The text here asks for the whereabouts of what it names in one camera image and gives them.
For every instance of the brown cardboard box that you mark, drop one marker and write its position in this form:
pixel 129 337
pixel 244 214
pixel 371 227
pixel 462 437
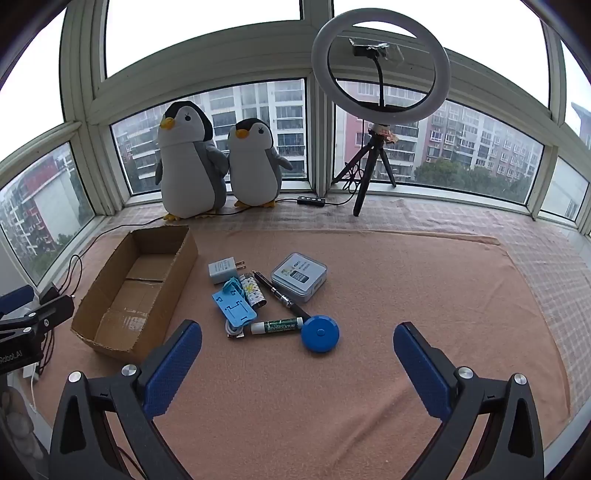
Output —
pixel 138 286

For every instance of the grey case with clear lid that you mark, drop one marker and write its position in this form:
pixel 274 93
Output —
pixel 298 277

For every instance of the checked pale mat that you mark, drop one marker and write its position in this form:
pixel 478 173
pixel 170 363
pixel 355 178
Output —
pixel 531 240

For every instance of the light blue plastic clip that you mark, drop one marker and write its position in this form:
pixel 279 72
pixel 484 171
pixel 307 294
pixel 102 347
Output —
pixel 232 285

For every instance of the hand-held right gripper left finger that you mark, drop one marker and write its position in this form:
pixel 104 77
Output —
pixel 173 369

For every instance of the green lip balm stick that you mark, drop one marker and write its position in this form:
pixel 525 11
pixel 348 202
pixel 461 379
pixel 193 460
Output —
pixel 277 326

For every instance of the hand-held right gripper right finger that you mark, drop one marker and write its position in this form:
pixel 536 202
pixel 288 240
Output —
pixel 422 369

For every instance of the large penguin plush toy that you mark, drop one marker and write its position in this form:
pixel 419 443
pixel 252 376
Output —
pixel 189 170

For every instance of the white plug adapter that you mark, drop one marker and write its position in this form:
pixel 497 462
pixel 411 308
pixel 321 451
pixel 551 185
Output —
pixel 221 272

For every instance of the black gooseneck phone holder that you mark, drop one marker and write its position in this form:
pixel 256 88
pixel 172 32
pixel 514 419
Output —
pixel 367 50

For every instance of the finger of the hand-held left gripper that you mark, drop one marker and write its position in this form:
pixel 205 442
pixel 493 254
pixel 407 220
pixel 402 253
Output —
pixel 46 314
pixel 16 300

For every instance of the small penguin plush toy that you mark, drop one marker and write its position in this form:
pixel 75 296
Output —
pixel 254 166

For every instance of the black pen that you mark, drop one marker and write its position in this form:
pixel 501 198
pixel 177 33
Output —
pixel 279 293

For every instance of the blue round tape measure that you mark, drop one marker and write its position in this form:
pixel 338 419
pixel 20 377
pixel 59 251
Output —
pixel 320 334

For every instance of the patterned small cylinder roll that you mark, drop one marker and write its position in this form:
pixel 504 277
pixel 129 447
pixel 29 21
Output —
pixel 254 290

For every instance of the black inline remote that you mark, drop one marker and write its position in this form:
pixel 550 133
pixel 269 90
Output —
pixel 310 200

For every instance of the blue phone stand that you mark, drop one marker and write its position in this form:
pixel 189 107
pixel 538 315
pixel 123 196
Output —
pixel 231 307

